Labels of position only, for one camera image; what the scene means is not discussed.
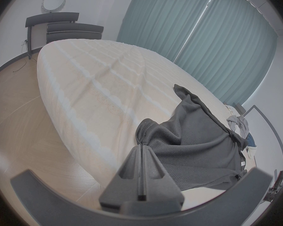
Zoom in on bed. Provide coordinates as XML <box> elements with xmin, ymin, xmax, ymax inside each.
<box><xmin>36</xmin><ymin>39</ymin><xmax>283</xmax><ymax>196</ymax></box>

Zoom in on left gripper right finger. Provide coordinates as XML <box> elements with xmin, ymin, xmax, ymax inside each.
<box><xmin>141</xmin><ymin>145</ymin><xmax>185</xmax><ymax>207</ymax></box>

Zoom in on dark grey dressing table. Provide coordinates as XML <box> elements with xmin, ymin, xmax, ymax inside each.
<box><xmin>25</xmin><ymin>12</ymin><xmax>80</xmax><ymax>60</ymax></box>

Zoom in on white printed pillow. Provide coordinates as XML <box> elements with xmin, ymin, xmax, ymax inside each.
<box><xmin>224</xmin><ymin>105</ymin><xmax>238</xmax><ymax>117</ymax></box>

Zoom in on grey bedside table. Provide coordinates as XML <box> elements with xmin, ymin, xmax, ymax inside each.
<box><xmin>235</xmin><ymin>103</ymin><xmax>247</xmax><ymax>117</ymax></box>

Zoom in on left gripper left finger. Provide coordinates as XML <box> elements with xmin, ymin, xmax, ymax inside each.
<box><xmin>99</xmin><ymin>145</ymin><xmax>142</xmax><ymax>212</ymax></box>

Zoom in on blue-green curtain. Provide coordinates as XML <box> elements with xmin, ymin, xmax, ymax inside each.
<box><xmin>173</xmin><ymin>0</ymin><xmax>279</xmax><ymax>106</ymax></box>
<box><xmin>116</xmin><ymin>0</ymin><xmax>218</xmax><ymax>62</ymax></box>

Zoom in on pile of clothes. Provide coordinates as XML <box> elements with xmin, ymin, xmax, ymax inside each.
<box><xmin>226</xmin><ymin>114</ymin><xmax>257</xmax><ymax>160</ymax></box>

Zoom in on black T-shirt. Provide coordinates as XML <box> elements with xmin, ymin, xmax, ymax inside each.
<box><xmin>135</xmin><ymin>84</ymin><xmax>248</xmax><ymax>190</ymax></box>

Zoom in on round white mirror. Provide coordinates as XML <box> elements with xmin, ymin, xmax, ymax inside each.
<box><xmin>42</xmin><ymin>0</ymin><xmax>68</xmax><ymax>14</ymax></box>

